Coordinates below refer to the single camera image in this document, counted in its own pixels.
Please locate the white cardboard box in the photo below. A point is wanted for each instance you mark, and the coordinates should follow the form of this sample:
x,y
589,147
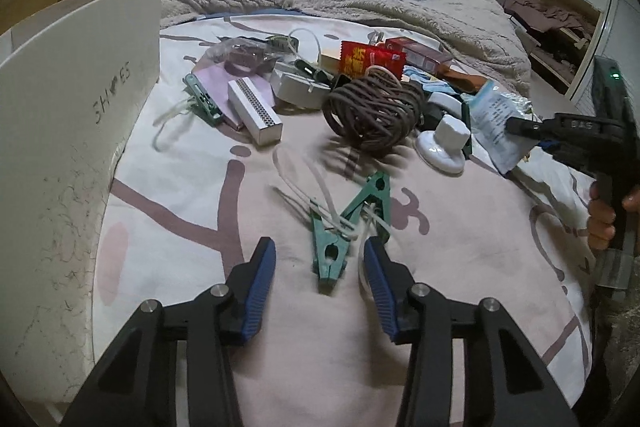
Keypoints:
x,y
75,132

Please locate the red cardboard box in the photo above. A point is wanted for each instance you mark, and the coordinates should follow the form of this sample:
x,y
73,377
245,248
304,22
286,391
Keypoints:
x,y
417,52

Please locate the white charger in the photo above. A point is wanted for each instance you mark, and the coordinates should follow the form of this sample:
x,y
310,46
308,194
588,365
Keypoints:
x,y
442,102

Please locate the person's right hand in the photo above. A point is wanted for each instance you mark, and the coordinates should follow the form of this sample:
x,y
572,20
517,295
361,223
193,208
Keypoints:
x,y
600,222

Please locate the cream small box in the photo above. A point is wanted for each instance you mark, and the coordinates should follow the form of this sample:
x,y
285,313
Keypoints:
x,y
332,58

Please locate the white cabinet door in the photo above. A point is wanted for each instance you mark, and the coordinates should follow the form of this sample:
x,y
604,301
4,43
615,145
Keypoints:
x,y
615,32

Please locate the blue white packet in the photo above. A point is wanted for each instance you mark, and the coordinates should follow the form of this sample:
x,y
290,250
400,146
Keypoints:
x,y
420,77

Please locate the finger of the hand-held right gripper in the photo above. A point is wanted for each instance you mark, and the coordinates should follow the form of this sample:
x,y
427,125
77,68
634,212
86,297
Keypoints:
x,y
525,127

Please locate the pink paper card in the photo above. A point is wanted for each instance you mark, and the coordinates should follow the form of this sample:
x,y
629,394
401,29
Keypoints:
x,y
215,82

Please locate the clear plastic bag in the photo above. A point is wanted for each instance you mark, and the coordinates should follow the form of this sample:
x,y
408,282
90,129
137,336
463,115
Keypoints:
x,y
240,52

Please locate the printed bedsheet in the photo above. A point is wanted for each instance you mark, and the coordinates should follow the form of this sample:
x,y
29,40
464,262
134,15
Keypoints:
x,y
300,387

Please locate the white printed packet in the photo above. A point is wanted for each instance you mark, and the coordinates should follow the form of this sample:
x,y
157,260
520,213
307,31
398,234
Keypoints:
x,y
495,117

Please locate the clear plastic tube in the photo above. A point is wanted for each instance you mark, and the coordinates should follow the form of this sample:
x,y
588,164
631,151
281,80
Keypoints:
x,y
316,39

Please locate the red snack packet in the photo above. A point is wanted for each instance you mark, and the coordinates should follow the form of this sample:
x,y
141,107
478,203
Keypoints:
x,y
370,59

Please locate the white round knob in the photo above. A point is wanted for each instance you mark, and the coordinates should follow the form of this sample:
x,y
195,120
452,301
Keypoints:
x,y
445,142

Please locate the silver rectangular box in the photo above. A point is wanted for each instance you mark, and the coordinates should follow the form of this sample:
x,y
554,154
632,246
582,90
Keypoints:
x,y
252,107

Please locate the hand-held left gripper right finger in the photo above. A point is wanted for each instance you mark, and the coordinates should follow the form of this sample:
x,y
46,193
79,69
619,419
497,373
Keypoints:
x,y
382,292

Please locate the green clothes peg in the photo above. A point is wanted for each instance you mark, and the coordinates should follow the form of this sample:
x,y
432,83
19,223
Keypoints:
x,y
370,192
327,257
202,99

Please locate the brown folded clothes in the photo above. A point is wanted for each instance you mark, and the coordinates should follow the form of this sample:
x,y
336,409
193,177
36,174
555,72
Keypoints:
x,y
545,14

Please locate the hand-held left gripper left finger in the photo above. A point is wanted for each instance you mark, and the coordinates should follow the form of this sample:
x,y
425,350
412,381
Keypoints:
x,y
260,292

